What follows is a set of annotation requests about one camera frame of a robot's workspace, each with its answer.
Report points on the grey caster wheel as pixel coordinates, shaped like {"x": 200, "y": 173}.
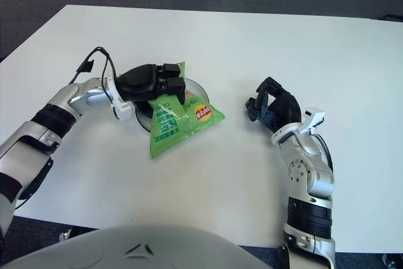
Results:
{"x": 390, "y": 261}

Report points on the green snack chip bag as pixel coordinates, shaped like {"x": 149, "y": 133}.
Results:
{"x": 176, "y": 127}

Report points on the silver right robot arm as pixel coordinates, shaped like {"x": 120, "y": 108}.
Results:
{"x": 311, "y": 184}

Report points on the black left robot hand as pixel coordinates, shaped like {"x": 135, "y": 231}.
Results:
{"x": 138, "y": 83}

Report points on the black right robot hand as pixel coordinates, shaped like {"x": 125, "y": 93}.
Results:
{"x": 286, "y": 106}

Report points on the grey robot torso shell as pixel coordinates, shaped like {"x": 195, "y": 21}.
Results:
{"x": 141, "y": 247}

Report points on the white plate black rim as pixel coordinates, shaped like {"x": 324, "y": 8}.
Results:
{"x": 196, "y": 88}

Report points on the small metal floor bracket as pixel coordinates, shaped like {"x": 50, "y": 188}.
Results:
{"x": 65, "y": 236}

